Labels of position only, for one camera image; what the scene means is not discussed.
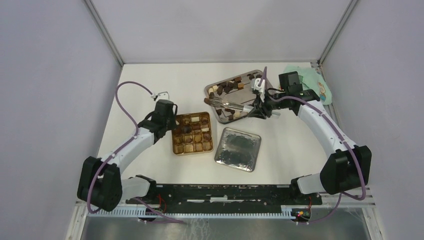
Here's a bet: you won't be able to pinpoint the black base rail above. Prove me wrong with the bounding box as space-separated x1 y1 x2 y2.
140 184 323 214

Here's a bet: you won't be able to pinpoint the green printed cloth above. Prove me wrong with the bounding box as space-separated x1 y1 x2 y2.
283 65 333 105

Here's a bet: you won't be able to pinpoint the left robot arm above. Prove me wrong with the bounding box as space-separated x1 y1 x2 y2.
77 99 178 213

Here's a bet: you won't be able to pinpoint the silver box lid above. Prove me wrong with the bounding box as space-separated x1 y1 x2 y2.
214 127 262 173

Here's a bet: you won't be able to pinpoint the gold chocolate box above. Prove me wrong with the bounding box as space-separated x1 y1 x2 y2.
171 111 214 156

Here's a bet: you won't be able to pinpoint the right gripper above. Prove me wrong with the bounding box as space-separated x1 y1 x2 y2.
247 88 288 120

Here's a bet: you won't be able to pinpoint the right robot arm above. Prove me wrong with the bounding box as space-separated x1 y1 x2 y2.
247 70 372 204

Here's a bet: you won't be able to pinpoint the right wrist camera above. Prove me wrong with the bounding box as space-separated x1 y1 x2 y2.
250 77 266 102

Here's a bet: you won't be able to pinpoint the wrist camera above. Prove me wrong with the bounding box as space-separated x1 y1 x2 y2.
250 77 266 102
150 91 170 102

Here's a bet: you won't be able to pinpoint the steel tray with chocolates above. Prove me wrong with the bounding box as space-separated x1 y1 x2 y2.
204 70 263 125

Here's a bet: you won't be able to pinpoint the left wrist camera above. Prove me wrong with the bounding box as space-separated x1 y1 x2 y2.
150 91 170 102

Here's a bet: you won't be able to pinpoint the metal serving tongs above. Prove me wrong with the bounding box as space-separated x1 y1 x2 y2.
203 96 282 117

